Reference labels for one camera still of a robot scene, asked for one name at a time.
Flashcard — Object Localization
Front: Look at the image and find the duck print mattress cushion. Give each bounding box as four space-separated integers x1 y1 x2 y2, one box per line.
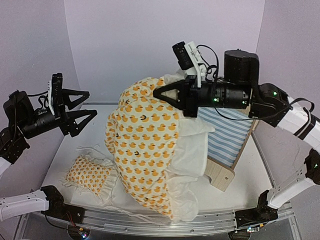
105 71 215 222

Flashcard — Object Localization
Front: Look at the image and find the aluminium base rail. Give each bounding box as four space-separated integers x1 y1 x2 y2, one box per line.
74 202 302 240

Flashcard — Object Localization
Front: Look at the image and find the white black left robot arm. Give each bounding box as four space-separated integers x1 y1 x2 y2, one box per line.
0 87 98 223

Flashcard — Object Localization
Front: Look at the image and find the duck print small pillow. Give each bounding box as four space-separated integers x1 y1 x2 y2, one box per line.
60 145 118 207

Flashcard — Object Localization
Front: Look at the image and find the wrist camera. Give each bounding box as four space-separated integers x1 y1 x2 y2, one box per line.
47 72 63 117
172 41 207 88

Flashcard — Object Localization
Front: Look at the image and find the wooden striped pet bed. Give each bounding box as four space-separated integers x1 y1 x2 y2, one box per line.
197 107 258 192

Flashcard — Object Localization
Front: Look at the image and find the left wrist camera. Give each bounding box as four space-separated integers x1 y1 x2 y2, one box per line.
47 72 63 117

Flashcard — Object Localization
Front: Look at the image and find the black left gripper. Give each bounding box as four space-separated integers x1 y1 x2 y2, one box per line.
19 88 97 140

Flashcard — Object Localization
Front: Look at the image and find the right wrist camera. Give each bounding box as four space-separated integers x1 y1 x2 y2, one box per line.
172 41 207 88

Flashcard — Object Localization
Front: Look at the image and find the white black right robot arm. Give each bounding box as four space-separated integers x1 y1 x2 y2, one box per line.
153 42 320 229

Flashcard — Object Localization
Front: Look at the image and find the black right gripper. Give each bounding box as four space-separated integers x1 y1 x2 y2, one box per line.
153 73 251 119

